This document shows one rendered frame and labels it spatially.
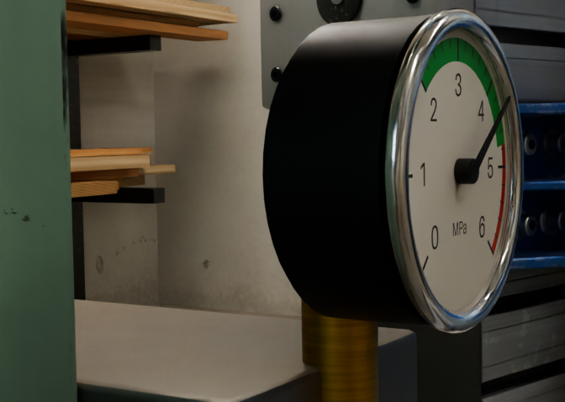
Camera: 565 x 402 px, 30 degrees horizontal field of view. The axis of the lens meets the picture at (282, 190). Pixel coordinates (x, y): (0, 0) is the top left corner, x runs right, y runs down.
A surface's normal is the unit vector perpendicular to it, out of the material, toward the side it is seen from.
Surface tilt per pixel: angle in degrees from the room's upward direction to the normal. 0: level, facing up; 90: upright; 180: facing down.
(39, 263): 90
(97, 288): 90
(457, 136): 90
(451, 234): 90
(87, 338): 0
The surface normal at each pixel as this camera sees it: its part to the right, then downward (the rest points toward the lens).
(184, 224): -0.52, 0.05
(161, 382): -0.02, -1.00
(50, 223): 0.85, 0.01
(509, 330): 0.69, 0.03
